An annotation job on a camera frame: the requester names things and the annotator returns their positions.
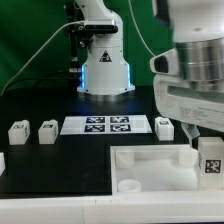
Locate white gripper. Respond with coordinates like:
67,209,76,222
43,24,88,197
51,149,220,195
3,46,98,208
153,74,224,147

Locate white square tabletop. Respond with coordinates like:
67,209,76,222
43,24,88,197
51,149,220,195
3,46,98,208
110,144,224,194

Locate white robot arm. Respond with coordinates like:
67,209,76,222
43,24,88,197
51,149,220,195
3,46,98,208
72,0,224,139

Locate white marker base sheet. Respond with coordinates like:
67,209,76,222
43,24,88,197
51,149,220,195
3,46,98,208
61,115,152,135

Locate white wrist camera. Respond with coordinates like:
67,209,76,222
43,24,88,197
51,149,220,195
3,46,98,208
149,48,180,77

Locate white front obstacle wall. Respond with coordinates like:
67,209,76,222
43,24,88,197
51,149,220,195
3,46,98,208
0,191,224,224

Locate white obstacle wall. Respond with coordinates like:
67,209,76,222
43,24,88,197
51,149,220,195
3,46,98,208
0,191,224,224
0,152,7,177

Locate black cable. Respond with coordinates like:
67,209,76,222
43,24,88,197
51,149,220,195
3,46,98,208
3,69,81,94

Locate white cable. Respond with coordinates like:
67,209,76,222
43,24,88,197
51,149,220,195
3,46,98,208
0,20,86,96

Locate white left obstacle wall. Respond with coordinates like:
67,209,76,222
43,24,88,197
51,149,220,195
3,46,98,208
0,152,7,177

